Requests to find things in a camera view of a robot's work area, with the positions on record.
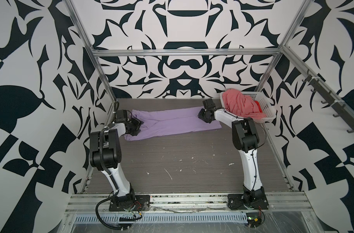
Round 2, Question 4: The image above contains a purple t-shirt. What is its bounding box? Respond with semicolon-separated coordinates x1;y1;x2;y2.
124;107;222;141

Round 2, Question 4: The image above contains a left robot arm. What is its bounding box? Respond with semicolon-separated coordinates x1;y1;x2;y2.
89;110;143;203

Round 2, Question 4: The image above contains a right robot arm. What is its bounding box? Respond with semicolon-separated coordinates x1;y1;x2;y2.
198;99;265;209

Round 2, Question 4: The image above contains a pink t-shirt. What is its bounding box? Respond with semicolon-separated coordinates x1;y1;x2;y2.
223;89;266;119

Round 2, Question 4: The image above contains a red t-shirt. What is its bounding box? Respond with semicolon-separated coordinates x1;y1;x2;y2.
254;101;263;113

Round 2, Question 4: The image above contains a white plastic laundry basket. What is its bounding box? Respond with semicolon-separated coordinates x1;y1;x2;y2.
214;91;276;126

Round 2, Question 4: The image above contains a small electronics board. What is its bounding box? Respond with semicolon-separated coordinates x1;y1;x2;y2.
246;211;265;228

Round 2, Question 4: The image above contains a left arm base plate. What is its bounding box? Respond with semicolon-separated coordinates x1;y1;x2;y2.
109;195;150;212

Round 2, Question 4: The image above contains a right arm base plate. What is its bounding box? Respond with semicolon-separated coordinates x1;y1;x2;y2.
227;192;269;210

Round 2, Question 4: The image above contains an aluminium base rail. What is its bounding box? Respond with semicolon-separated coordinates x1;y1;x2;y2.
65;192;313;214

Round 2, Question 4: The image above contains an aluminium frame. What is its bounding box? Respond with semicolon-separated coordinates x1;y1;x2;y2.
67;1;354;198

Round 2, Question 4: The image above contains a white cable duct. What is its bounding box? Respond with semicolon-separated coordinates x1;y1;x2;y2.
71;212;249;224

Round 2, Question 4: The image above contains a wall hook rail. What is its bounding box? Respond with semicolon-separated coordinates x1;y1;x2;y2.
303;69;354;134

